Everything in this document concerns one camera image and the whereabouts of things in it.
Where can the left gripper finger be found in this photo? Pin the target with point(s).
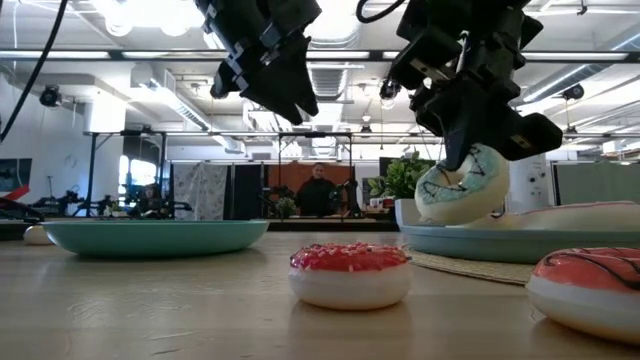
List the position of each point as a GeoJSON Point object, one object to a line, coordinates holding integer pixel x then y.
{"type": "Point", "coordinates": [280, 85]}
{"type": "Point", "coordinates": [307, 80]}

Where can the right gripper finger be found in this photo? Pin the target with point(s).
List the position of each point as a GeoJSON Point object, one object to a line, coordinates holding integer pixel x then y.
{"type": "Point", "coordinates": [457, 125]}
{"type": "Point", "coordinates": [530, 135]}

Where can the large blue iced donut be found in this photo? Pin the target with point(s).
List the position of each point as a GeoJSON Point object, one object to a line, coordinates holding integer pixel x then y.
{"type": "Point", "coordinates": [470, 200]}

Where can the pale blue round plate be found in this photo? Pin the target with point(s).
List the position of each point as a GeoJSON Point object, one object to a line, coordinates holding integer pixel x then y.
{"type": "Point", "coordinates": [500, 245]}

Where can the small pink chocolate-drizzled donut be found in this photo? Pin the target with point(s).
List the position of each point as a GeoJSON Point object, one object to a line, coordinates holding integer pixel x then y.
{"type": "Point", "coordinates": [585, 310]}

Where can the small red sprinkled donut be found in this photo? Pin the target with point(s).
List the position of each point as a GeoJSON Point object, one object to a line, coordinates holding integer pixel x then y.
{"type": "Point", "coordinates": [350, 290]}

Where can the background black robot arm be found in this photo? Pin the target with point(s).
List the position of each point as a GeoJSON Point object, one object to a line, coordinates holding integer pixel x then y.
{"type": "Point", "coordinates": [65, 202]}

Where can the white round column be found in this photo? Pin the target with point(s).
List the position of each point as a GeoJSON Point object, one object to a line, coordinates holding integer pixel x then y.
{"type": "Point", "coordinates": [530, 185]}

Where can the black hanging spotlight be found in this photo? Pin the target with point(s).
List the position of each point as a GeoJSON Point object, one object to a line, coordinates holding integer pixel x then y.
{"type": "Point", "coordinates": [573, 92]}
{"type": "Point", "coordinates": [389, 91]}
{"type": "Point", "coordinates": [50, 96]}

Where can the green plant in white pot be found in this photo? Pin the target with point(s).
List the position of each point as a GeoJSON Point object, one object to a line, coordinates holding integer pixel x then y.
{"type": "Point", "coordinates": [400, 177]}

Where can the orange partition panel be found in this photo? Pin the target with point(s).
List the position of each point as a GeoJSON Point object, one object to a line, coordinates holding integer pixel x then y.
{"type": "Point", "coordinates": [280, 177]}

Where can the black curtain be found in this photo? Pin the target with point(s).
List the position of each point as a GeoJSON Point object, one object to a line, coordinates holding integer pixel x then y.
{"type": "Point", "coordinates": [247, 192]}

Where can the person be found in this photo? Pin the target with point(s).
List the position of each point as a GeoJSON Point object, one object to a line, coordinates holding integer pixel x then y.
{"type": "Point", "coordinates": [317, 197]}
{"type": "Point", "coordinates": [149, 202]}

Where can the small potted green plant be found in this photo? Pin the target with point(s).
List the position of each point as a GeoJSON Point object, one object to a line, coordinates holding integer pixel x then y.
{"type": "Point", "coordinates": [285, 207]}

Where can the patterned grey curtain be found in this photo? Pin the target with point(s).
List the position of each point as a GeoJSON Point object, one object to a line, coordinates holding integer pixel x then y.
{"type": "Point", "coordinates": [200, 192]}

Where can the woven straw placemat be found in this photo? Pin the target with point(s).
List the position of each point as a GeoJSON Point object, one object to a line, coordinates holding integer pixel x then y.
{"type": "Point", "coordinates": [475, 270]}

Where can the teal round plate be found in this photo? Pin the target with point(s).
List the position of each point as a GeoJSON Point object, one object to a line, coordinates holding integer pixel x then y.
{"type": "Point", "coordinates": [150, 240]}

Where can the red bar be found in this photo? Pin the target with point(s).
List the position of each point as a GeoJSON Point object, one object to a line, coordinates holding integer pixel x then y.
{"type": "Point", "coordinates": [15, 194]}

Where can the silver ventilation duct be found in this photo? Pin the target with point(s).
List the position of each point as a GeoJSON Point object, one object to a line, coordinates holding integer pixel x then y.
{"type": "Point", "coordinates": [330, 80]}

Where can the black metal rig frame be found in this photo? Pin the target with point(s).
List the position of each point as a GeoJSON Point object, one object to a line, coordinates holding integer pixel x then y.
{"type": "Point", "coordinates": [91, 170]}
{"type": "Point", "coordinates": [315, 134]}

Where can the green partition wall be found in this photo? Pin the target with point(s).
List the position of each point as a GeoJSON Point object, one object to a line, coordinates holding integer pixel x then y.
{"type": "Point", "coordinates": [595, 182]}

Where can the black overhead frame bar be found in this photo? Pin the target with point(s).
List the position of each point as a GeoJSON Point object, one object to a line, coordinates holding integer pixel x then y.
{"type": "Point", "coordinates": [150, 55]}

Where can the framed wall picture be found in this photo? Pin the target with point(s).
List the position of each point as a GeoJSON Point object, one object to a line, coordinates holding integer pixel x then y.
{"type": "Point", "coordinates": [15, 175]}

